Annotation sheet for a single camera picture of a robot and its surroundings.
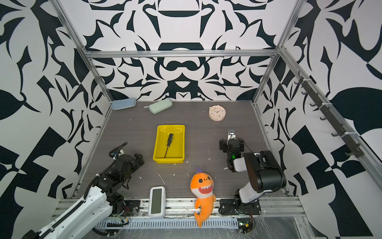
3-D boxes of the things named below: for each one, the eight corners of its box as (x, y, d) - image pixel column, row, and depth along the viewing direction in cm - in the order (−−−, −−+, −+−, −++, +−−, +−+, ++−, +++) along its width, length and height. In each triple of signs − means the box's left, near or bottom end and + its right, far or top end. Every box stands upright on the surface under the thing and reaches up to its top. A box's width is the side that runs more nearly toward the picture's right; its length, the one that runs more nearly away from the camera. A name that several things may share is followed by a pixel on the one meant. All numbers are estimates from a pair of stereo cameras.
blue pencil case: (111, 110, 115) (110, 108, 114) (113, 102, 121) (111, 100, 119) (136, 106, 118) (135, 104, 116) (136, 98, 123) (135, 96, 122)
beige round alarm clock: (209, 121, 111) (209, 117, 108) (208, 108, 119) (208, 104, 116) (226, 121, 111) (227, 117, 108) (223, 108, 119) (224, 104, 116)
